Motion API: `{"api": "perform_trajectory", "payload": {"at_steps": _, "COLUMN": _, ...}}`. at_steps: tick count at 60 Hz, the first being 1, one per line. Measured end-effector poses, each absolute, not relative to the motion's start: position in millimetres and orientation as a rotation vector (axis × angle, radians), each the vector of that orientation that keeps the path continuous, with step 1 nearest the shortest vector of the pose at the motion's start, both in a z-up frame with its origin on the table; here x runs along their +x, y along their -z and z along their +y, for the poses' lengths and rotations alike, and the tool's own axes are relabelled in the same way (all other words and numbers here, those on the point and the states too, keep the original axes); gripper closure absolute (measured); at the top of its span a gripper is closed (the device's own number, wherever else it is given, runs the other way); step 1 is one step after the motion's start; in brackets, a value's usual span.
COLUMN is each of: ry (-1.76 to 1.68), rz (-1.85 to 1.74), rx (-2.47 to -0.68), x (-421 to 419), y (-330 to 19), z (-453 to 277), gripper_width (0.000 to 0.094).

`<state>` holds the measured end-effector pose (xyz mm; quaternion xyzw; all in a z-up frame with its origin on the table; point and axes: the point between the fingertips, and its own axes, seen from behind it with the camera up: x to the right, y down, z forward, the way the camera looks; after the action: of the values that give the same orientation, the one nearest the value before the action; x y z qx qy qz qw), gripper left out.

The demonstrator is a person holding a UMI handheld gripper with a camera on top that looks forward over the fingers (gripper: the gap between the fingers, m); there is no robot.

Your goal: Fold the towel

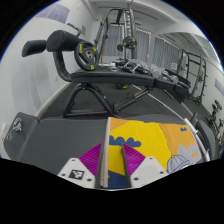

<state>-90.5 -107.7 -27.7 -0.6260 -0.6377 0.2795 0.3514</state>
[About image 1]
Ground black yellow-marked weight plate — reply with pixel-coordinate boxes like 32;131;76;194
73;40;100;72

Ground white wall socket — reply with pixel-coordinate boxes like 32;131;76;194
0;122;8;142

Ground black padded seat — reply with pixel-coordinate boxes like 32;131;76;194
195;119;218;158

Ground black bench with leg rollers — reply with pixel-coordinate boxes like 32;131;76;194
21;29;192;118

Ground black weight plate on machine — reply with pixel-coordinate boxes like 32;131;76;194
116;35;138;53

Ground black flat padded bench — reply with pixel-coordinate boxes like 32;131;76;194
2;111;214;169

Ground chrome dumbbell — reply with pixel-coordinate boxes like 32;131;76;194
151;68;168;80
166;74;181;85

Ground pair of purple wall posters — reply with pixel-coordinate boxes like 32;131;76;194
214;78;224;97

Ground yellow orange printed towel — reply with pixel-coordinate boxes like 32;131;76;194
100;116;204;190

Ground black yellow small exercise machines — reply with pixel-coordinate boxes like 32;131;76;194
206;99;224;135

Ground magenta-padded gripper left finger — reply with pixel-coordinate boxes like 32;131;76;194
57;142;105;190

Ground chrome barbell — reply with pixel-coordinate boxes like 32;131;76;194
183;116;213;162

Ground black power rack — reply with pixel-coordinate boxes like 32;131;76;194
177;49;208;106

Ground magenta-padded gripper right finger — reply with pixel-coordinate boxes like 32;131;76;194
120;142;170;190

